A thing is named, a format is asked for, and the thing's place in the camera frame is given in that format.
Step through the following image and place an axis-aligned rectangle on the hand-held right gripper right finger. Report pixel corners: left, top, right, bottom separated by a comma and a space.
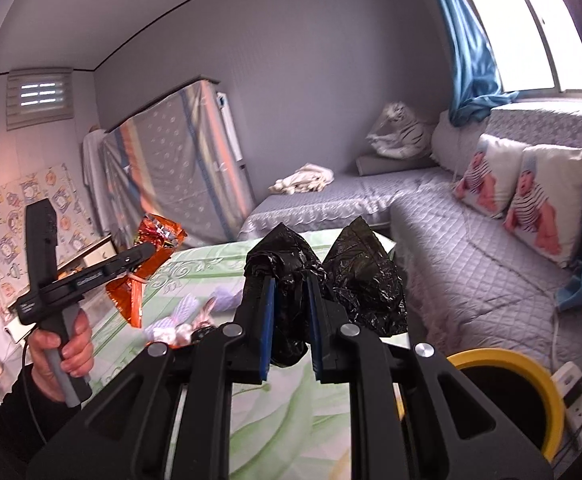
306, 276, 555, 480

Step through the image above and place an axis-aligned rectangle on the pink brown crumpled wrapper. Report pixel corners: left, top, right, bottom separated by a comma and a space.
191, 298, 218, 333

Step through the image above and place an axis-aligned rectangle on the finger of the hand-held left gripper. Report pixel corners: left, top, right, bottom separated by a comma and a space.
102, 243, 157, 282

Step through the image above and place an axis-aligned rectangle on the cream crumpled cloth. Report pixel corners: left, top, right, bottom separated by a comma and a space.
269, 162, 336, 195

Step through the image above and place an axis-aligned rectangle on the green floral bedsheet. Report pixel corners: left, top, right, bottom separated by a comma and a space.
88, 230, 398, 480

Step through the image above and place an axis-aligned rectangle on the grey quilted sofa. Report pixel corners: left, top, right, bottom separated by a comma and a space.
238, 102, 582, 413

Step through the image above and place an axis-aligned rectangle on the pale lace-edged cushion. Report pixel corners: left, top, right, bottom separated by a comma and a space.
430, 109, 493, 173

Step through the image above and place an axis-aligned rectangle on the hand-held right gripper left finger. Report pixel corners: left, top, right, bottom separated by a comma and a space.
26, 272, 282, 480

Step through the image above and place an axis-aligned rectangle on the window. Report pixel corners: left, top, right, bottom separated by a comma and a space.
458, 0, 582, 94

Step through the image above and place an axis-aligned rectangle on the person's left hand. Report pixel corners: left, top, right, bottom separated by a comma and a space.
31, 306, 94, 402

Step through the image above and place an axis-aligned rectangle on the black plastic bag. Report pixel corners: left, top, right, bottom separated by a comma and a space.
244, 216, 410, 368

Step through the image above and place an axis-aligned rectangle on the yellow trash bin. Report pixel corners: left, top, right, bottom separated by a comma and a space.
445, 349, 568, 464

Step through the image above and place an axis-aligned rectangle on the orange foil snack wrapper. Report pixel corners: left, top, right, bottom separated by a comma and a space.
106, 214, 188, 330

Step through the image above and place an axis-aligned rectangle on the white board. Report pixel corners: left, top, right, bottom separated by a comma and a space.
215, 91, 246, 169

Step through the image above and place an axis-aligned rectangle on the white power strip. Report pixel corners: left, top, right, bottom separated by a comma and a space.
550, 360, 582, 442

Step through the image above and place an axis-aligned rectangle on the baby print cushion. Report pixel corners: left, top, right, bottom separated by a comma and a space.
453, 133, 530, 220
503, 144, 582, 267

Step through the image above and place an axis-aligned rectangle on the mattress with striped cover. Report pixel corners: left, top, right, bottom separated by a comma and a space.
101, 77, 257, 249

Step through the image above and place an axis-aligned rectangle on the white tiger plush toy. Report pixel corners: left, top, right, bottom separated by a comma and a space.
365, 101, 435, 160

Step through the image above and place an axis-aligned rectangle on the grey bolster pillow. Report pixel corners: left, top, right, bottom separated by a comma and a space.
355, 152, 435, 177

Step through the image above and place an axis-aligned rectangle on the cartoon print wall mat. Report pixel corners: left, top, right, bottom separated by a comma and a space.
0, 162, 98, 322

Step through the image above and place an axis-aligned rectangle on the person's left forearm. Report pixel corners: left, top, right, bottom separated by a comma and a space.
0, 364, 84, 480

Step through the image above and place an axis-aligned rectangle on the louvred wall vent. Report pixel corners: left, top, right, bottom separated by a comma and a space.
5, 67, 74, 131

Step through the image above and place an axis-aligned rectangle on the purple crumpled tissue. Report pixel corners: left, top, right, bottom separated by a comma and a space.
143, 322, 183, 347
213, 287, 245, 312

